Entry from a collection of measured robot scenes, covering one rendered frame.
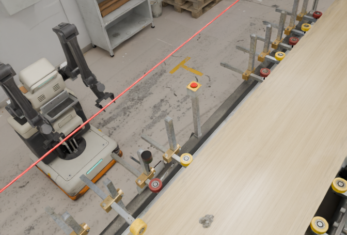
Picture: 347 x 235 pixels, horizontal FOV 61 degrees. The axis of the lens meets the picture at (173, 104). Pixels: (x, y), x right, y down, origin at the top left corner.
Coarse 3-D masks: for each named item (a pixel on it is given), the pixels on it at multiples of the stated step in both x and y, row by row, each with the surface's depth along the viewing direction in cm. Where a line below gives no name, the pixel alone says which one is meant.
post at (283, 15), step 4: (284, 12) 249; (280, 16) 253; (284, 16) 251; (280, 20) 256; (284, 20) 255; (280, 24) 258; (284, 24) 259; (280, 28) 261; (280, 32) 263; (280, 36) 266
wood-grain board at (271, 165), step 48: (336, 0) 292; (336, 48) 243; (288, 96) 212; (336, 96) 207; (240, 144) 189; (288, 144) 185; (336, 144) 181; (192, 192) 170; (240, 192) 167; (288, 192) 164
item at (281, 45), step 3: (252, 33) 283; (258, 36) 278; (261, 36) 278; (258, 39) 279; (261, 39) 277; (264, 39) 274; (270, 42) 272; (279, 45) 268; (282, 45) 266; (285, 45) 265; (288, 45) 264; (285, 48) 266; (288, 48) 263; (291, 48) 261
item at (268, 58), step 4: (236, 48) 270; (240, 48) 267; (244, 48) 265; (248, 52) 264; (256, 52) 260; (268, 56) 254; (268, 60) 255; (272, 60) 252; (276, 60) 249; (280, 60) 248
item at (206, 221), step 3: (204, 216) 159; (207, 216) 159; (210, 216) 158; (213, 216) 158; (201, 219) 158; (204, 219) 157; (207, 219) 156; (210, 219) 156; (201, 222) 157; (204, 222) 157; (207, 222) 156; (210, 222) 156; (204, 225) 155; (207, 225) 155; (210, 225) 156
